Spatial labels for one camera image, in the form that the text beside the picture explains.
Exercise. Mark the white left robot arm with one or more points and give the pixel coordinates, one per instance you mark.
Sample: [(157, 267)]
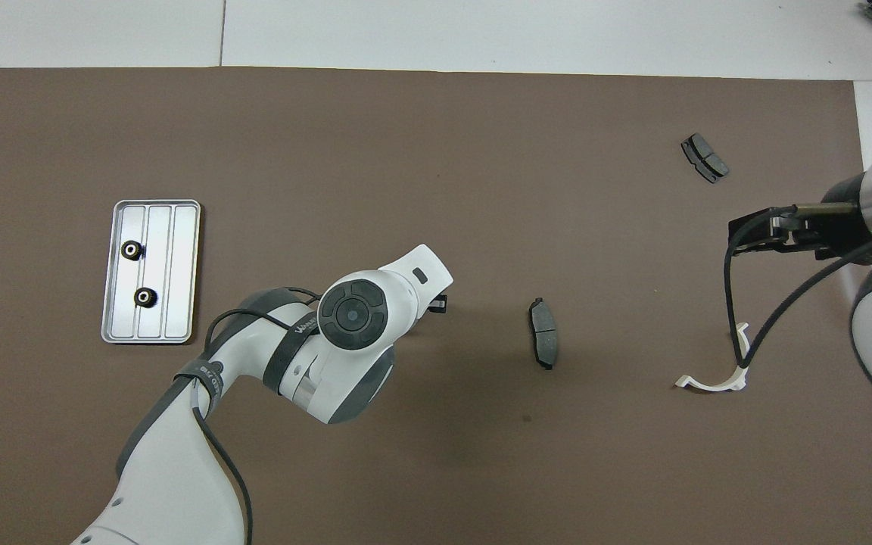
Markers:
[(171, 469)]

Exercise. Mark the white curved plastic bracket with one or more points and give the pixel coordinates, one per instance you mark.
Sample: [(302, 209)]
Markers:
[(708, 385)]

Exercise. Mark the brown table mat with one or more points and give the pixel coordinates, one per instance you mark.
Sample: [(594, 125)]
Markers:
[(436, 151)]

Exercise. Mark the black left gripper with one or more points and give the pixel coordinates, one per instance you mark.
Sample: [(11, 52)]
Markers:
[(425, 314)]

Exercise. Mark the black bearing gear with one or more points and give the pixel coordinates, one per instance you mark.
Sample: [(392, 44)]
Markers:
[(131, 250), (146, 297)]

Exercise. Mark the silver metal tray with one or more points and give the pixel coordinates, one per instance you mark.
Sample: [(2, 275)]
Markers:
[(175, 265)]

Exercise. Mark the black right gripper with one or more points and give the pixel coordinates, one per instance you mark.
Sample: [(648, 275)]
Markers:
[(845, 227)]

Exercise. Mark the dark grey brake pad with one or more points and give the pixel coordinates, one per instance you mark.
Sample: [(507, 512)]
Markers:
[(544, 337), (706, 159)]

